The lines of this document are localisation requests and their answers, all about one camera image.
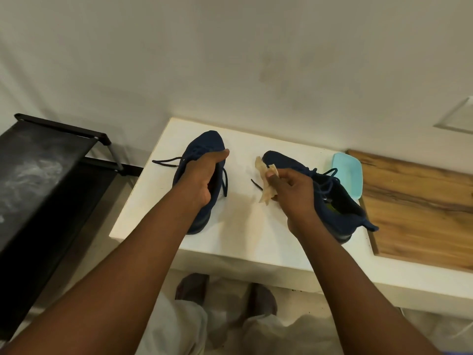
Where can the person's left foot grey sock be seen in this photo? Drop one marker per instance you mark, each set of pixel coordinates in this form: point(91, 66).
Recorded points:
point(192, 286)

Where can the white shorts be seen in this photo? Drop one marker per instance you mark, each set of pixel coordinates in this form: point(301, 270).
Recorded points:
point(177, 329)

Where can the white wall switch plate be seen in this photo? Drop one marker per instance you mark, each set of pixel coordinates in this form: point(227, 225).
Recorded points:
point(458, 118)

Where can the person's right foot grey sock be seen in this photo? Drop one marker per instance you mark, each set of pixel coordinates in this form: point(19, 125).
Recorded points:
point(262, 299)

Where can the beige cleaning cloth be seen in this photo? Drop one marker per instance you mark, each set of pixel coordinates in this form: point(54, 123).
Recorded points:
point(264, 181)

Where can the person's right forearm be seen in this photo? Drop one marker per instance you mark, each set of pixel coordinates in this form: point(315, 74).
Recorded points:
point(358, 299)

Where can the person's left hand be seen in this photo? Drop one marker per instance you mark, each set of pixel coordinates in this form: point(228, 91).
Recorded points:
point(197, 177)

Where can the person's left forearm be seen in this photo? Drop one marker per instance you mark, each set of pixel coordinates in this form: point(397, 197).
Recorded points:
point(99, 292)

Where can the brown wooden board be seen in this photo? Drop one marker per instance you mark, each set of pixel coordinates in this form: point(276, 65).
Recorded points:
point(414, 210)

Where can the black shoe rack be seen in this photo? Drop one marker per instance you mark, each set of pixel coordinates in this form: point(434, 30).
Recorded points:
point(37, 173)

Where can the person's foot grey sock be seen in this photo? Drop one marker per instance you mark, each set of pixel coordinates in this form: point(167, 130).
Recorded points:
point(192, 286)
point(262, 299)

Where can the person's right hand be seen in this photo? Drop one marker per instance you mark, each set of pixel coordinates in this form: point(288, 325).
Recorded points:
point(299, 203)

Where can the light blue plastic container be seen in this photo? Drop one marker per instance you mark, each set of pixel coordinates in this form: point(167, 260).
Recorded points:
point(349, 170)

